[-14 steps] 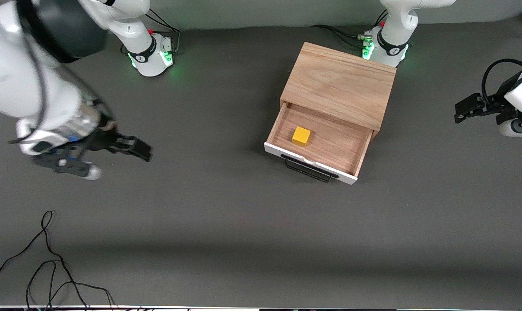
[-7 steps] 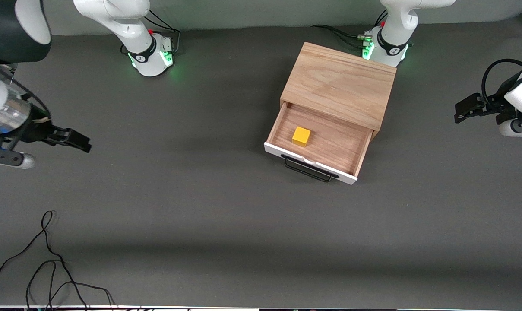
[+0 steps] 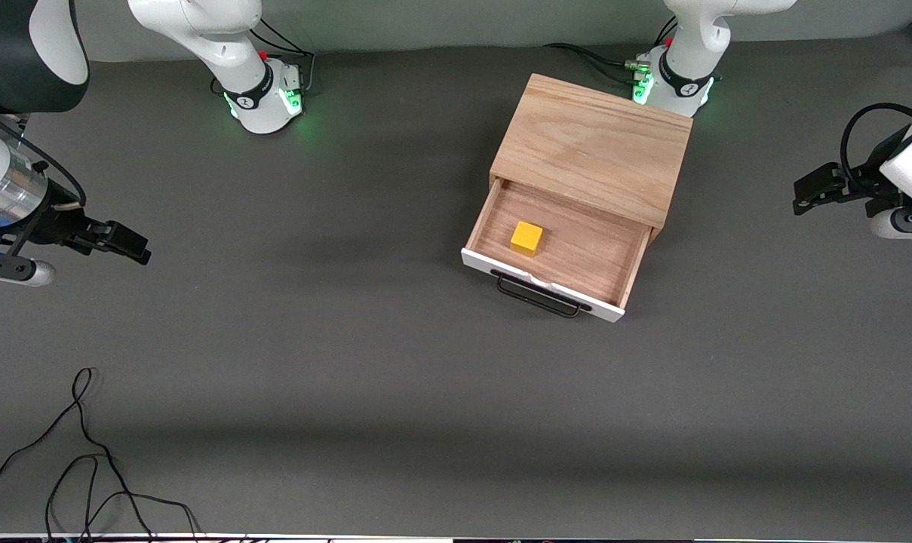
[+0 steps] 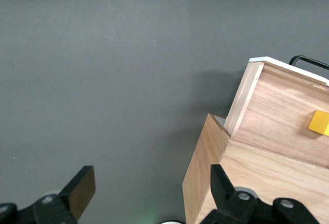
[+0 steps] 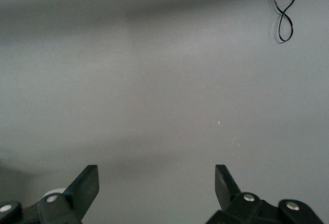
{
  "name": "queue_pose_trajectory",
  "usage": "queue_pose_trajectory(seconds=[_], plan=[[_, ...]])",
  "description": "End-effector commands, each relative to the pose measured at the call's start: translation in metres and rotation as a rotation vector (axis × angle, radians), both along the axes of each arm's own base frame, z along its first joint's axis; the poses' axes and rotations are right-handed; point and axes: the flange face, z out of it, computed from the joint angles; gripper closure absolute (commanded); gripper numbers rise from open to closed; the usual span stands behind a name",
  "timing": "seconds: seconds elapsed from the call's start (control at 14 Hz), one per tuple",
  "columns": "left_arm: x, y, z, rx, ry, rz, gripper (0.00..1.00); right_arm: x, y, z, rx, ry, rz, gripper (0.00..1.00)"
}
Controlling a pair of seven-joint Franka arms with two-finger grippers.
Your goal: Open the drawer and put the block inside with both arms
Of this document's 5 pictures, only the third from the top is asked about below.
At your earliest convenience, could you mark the thin black loose cable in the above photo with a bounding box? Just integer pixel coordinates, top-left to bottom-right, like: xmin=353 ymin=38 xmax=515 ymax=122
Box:
xmin=0 ymin=367 xmax=204 ymax=543

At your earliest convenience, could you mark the yellow cube block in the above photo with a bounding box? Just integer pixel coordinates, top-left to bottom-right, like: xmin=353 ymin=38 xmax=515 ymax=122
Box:
xmin=510 ymin=221 xmax=545 ymax=259

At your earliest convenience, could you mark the white-front drawer with black handle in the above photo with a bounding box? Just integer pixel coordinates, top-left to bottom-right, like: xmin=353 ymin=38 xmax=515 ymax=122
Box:
xmin=461 ymin=177 xmax=653 ymax=324

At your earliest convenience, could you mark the wooden drawer cabinet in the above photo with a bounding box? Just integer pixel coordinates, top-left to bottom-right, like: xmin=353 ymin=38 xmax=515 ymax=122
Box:
xmin=490 ymin=73 xmax=694 ymax=244

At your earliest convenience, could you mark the black arm base cable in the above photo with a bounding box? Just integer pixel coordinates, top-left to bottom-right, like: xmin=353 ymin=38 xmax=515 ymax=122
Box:
xmin=247 ymin=14 xmax=318 ymax=97
xmin=542 ymin=15 xmax=680 ymax=85

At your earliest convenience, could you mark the black right arm base cable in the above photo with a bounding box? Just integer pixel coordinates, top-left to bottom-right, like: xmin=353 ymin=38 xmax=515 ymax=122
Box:
xmin=247 ymin=14 xmax=318 ymax=97

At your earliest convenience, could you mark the black left arm base cable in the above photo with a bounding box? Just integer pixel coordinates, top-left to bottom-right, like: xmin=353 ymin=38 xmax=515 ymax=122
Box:
xmin=542 ymin=15 xmax=680 ymax=85

